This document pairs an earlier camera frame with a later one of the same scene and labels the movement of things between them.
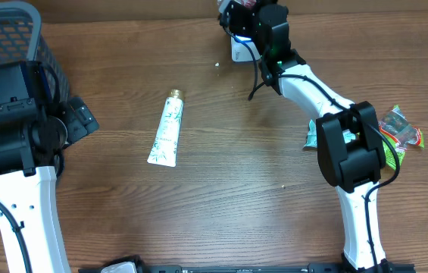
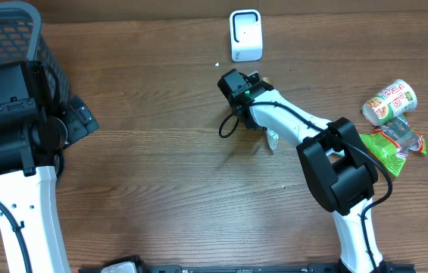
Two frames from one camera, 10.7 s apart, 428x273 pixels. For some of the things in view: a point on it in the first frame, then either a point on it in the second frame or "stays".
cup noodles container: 247,3 to 397,98
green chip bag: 399,132 stays
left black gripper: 79,118 stays
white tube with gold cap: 164,149 to 273,137
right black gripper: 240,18 to 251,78
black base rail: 392,266 stays
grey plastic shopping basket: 3,32 stays
